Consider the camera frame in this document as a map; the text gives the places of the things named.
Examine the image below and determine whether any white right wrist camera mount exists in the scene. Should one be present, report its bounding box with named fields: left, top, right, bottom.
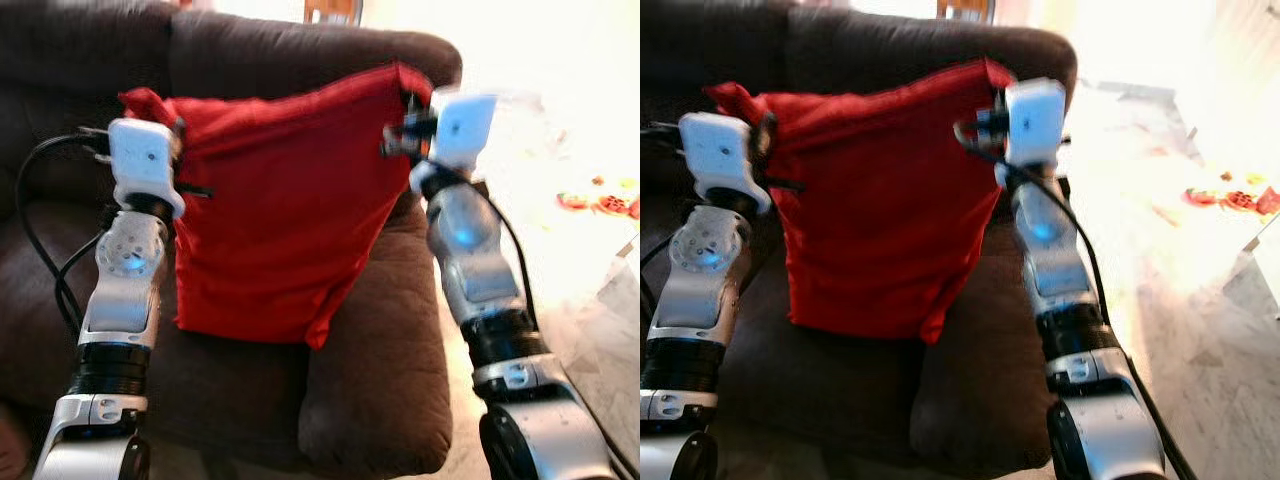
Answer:
left=429, top=91, right=499, bottom=174
left=1002, top=77, right=1069, bottom=167

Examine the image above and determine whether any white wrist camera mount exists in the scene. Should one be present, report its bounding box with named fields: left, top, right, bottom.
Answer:
left=678, top=111, right=772, bottom=217
left=1002, top=77, right=1069, bottom=167
left=106, top=117, right=187, bottom=220
left=429, top=91, right=499, bottom=174

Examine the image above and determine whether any wooden chair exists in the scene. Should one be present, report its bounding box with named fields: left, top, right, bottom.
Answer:
left=936, top=0, right=997, bottom=24
left=304, top=0, right=364, bottom=27

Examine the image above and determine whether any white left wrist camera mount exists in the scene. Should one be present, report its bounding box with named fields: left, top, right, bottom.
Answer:
left=678, top=111, right=772, bottom=217
left=106, top=117, right=187, bottom=220

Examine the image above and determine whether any brown fabric sofa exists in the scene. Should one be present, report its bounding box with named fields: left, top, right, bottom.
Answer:
left=0, top=0, right=464, bottom=477
left=640, top=0, right=1080, bottom=473

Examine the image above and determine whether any red pillow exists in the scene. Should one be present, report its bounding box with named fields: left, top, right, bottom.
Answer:
left=118, top=62, right=434, bottom=350
left=705, top=57, right=1017, bottom=347

